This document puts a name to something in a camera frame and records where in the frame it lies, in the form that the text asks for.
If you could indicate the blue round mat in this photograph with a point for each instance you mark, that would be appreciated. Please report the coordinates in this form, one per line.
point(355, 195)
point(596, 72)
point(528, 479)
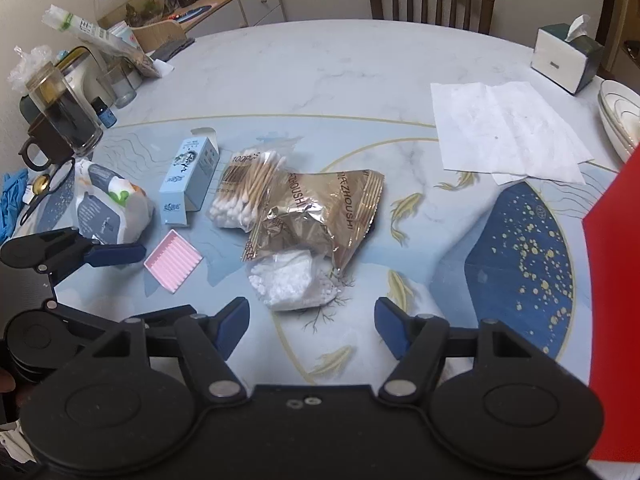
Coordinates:
point(192, 12)

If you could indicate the clear glass cup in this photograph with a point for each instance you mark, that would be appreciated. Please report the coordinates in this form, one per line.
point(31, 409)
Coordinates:
point(120, 87)

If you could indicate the blue glove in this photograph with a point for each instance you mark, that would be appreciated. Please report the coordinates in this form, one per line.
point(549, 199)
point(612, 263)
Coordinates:
point(12, 205)

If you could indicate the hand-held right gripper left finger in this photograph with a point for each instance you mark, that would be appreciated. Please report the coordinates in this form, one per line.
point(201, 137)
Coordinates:
point(232, 325)

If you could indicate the light blue carton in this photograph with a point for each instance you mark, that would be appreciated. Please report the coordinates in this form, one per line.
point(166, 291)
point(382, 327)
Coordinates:
point(187, 180)

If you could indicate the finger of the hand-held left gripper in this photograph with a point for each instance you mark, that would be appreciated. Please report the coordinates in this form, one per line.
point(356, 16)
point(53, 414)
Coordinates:
point(115, 254)
point(85, 316)

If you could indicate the crumpled clear plastic bag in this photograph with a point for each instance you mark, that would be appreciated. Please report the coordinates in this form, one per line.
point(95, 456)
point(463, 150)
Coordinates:
point(27, 65)

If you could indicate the glass jar with dark liquid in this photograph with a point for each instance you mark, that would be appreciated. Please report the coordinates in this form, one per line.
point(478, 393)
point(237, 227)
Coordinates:
point(67, 115)

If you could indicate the stacked white plates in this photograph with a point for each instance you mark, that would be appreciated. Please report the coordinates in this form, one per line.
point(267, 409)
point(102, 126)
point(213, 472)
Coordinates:
point(620, 115)

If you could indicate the small gold object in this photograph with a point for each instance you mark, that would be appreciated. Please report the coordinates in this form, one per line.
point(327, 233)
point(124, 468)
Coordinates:
point(42, 185)

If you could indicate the wooden basket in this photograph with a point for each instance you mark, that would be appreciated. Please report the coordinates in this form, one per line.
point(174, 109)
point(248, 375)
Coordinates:
point(160, 37)

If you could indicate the white paper towel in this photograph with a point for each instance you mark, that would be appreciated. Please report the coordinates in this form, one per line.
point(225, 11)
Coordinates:
point(505, 130)

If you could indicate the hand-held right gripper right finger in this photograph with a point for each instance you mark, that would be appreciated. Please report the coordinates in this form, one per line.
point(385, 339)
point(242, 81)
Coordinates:
point(390, 327)

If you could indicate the wooden sideboard with white doors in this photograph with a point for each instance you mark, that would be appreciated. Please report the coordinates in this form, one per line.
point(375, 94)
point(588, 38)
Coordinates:
point(250, 5)

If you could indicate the glass terrarium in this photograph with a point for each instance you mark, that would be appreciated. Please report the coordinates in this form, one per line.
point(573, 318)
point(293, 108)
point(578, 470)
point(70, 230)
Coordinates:
point(135, 0)

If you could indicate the gold foil packet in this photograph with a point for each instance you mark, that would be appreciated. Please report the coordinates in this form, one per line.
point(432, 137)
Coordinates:
point(320, 215)

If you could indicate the clear bag of white pellets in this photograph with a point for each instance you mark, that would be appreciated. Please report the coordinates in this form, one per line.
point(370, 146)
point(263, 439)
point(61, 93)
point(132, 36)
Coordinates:
point(290, 280)

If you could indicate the brown mug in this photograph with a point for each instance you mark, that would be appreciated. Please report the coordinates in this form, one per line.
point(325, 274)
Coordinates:
point(42, 145)

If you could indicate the small blue bottle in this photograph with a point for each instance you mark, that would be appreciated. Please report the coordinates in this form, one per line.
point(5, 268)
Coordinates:
point(104, 114)

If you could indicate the pink ribbed pad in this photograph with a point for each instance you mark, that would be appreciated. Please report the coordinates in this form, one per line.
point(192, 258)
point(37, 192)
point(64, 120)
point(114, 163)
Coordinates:
point(172, 260)

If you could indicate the red cardboard box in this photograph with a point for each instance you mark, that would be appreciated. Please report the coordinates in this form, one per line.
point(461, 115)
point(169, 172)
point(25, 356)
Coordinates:
point(617, 285)

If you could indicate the green and white tissue box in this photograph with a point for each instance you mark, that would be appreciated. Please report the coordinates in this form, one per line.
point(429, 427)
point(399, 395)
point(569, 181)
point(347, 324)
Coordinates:
point(560, 57)

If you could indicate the dark grey pouch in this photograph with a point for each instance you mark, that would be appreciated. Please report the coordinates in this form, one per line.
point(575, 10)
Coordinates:
point(172, 49)

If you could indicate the white wet wipes pack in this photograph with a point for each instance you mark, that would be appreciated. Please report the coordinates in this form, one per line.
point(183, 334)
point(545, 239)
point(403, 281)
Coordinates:
point(110, 210)

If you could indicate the bag of cotton swabs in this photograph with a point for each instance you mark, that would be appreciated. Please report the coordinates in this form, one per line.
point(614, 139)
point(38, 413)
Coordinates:
point(245, 190)

